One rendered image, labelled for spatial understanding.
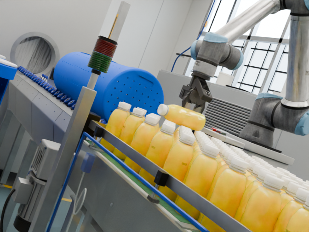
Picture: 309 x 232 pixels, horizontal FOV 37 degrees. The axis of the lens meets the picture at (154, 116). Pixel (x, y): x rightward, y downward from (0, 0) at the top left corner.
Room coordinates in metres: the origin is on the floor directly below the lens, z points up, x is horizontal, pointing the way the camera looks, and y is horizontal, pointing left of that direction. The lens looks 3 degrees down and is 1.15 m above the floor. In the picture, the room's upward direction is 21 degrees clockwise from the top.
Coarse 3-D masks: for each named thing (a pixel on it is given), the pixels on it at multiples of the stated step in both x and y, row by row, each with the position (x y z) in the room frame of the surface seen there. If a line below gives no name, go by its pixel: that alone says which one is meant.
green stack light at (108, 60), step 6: (96, 54) 1.36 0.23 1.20; (102, 54) 1.36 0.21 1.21; (90, 60) 1.37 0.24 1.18; (96, 60) 1.36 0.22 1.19; (102, 60) 1.36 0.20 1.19; (108, 60) 1.37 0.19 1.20; (90, 66) 1.36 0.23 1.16; (96, 66) 1.36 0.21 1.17; (102, 66) 1.36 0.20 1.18; (108, 66) 1.38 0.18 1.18
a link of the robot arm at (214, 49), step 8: (208, 32) 1.81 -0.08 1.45; (208, 40) 1.79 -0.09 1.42; (216, 40) 1.78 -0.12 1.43; (224, 40) 1.79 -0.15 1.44; (200, 48) 1.81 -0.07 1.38; (208, 48) 1.78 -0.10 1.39; (216, 48) 1.78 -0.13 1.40; (224, 48) 1.80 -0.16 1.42; (200, 56) 1.79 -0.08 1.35; (208, 56) 1.78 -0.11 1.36; (216, 56) 1.78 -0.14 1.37; (224, 56) 1.82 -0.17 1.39; (216, 64) 1.79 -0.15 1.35
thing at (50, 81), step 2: (52, 68) 3.05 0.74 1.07; (54, 68) 3.05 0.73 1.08; (52, 70) 3.05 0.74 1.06; (50, 72) 3.06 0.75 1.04; (52, 72) 3.04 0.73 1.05; (50, 74) 3.05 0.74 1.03; (52, 74) 3.04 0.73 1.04; (48, 76) 3.07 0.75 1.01; (50, 76) 3.05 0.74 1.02; (52, 76) 3.04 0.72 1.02; (48, 78) 3.05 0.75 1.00; (50, 78) 3.04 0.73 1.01; (52, 78) 3.04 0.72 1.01; (48, 80) 3.05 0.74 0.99; (50, 80) 3.05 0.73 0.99; (52, 80) 3.06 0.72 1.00; (48, 82) 3.05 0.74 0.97; (50, 82) 3.06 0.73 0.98; (52, 82) 3.06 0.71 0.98; (50, 84) 3.06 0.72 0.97; (52, 84) 3.07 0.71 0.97; (54, 84) 3.07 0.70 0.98; (52, 86) 3.07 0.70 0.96; (54, 86) 3.07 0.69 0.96; (56, 88) 3.08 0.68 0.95
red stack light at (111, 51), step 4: (100, 40) 1.36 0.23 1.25; (96, 44) 1.37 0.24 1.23; (100, 44) 1.36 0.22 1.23; (104, 44) 1.36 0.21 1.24; (108, 44) 1.36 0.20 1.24; (112, 44) 1.37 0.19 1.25; (96, 48) 1.37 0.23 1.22; (100, 48) 1.36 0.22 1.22; (104, 48) 1.36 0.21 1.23; (108, 48) 1.36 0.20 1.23; (112, 48) 1.37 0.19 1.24; (100, 52) 1.36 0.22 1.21; (104, 52) 1.36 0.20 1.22; (108, 52) 1.36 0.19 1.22; (112, 52) 1.38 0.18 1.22; (108, 56) 1.38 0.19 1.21; (112, 56) 1.38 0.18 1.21
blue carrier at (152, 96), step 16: (64, 64) 2.51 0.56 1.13; (80, 64) 2.32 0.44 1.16; (112, 64) 2.08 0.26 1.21; (64, 80) 2.42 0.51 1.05; (80, 80) 2.18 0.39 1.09; (112, 80) 1.89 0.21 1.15; (128, 80) 1.92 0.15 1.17; (144, 80) 1.95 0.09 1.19; (96, 96) 1.95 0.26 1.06; (112, 96) 1.90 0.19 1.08; (128, 96) 1.93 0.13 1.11; (144, 96) 1.96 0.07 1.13; (160, 96) 2.00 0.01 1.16; (96, 112) 2.01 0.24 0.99
